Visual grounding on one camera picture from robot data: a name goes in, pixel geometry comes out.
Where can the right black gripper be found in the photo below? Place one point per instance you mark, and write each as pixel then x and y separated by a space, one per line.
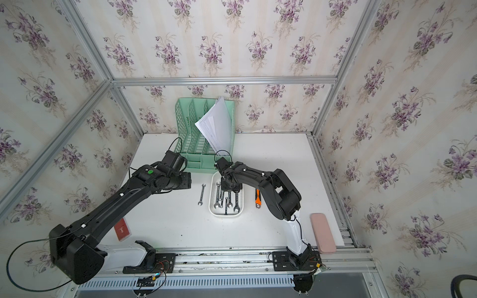
pixel 223 188

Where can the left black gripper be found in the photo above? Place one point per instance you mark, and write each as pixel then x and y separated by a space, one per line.
pixel 186 177

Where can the white plastic storage box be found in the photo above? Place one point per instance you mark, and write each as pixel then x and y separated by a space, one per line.
pixel 219 212

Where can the orange handled adjustable wrench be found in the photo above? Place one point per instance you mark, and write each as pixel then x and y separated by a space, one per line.
pixel 258 201

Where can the small silver wrench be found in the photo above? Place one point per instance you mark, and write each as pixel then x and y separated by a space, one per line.
pixel 200 202

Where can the silver combination wrench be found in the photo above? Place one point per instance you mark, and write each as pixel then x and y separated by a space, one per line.
pixel 217 203

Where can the large silver wrench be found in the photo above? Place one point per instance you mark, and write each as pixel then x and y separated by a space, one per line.
pixel 236 206

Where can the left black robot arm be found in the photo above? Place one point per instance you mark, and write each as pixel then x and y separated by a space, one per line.
pixel 74 249

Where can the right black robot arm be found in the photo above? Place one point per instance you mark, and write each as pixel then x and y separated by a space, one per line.
pixel 282 199

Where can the tiny silver wrench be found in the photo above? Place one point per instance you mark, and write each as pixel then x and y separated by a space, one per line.
pixel 226 206

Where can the silver wrench in box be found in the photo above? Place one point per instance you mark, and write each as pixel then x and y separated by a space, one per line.
pixel 229 200

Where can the green file organizer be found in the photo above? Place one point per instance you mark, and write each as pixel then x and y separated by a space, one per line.
pixel 193 145

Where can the white paper stack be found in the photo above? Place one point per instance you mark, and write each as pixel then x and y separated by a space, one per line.
pixel 216 127

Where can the red card package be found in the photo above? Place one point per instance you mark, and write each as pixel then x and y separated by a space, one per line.
pixel 122 230

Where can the small circuit board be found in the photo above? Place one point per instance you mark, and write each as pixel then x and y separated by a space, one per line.
pixel 146 282

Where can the pink case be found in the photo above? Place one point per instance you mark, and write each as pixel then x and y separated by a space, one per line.
pixel 323 235

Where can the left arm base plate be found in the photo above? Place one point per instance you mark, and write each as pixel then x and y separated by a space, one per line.
pixel 153 261

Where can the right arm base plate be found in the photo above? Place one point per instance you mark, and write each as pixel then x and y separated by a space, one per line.
pixel 288 261

